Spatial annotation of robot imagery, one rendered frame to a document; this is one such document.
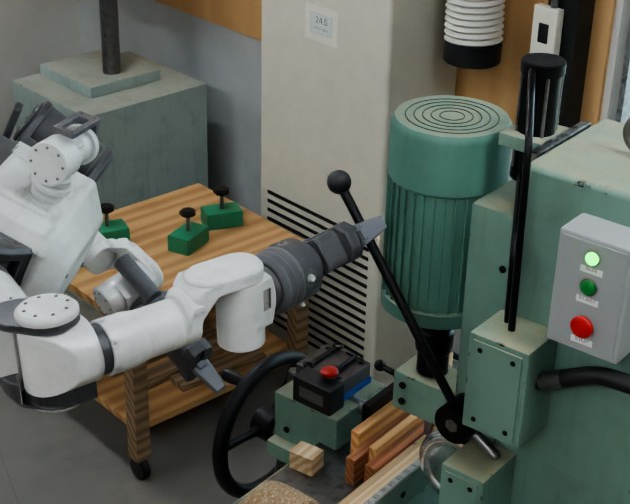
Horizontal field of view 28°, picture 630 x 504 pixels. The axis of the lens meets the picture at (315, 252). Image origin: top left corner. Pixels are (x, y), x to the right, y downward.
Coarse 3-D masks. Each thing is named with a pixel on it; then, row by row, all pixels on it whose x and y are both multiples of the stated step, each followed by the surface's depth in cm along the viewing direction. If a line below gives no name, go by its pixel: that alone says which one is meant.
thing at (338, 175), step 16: (336, 176) 177; (336, 192) 178; (352, 208) 178; (384, 272) 178; (400, 304) 178; (416, 336) 178; (432, 368) 179; (448, 384) 179; (448, 400) 179; (448, 416) 177; (448, 432) 179; (464, 432) 177; (480, 432) 178
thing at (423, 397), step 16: (400, 368) 200; (448, 368) 200; (400, 384) 199; (416, 384) 198; (432, 384) 196; (400, 400) 200; (416, 400) 199; (432, 400) 197; (416, 416) 200; (432, 416) 198
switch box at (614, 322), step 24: (576, 240) 153; (600, 240) 151; (624, 240) 151; (576, 264) 154; (600, 264) 152; (624, 264) 150; (576, 288) 155; (600, 288) 153; (624, 288) 151; (552, 312) 159; (576, 312) 156; (600, 312) 154; (624, 312) 152; (552, 336) 160; (600, 336) 155; (624, 336) 155
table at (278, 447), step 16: (272, 448) 216; (288, 448) 214; (320, 448) 209; (288, 464) 205; (336, 464) 205; (272, 480) 201; (288, 480) 201; (304, 480) 201; (320, 480) 201; (336, 480) 201; (320, 496) 198; (336, 496) 198; (416, 496) 199; (432, 496) 203
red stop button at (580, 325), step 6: (576, 318) 156; (582, 318) 155; (570, 324) 157; (576, 324) 156; (582, 324) 155; (588, 324) 155; (576, 330) 156; (582, 330) 155; (588, 330) 155; (582, 336) 156; (588, 336) 156
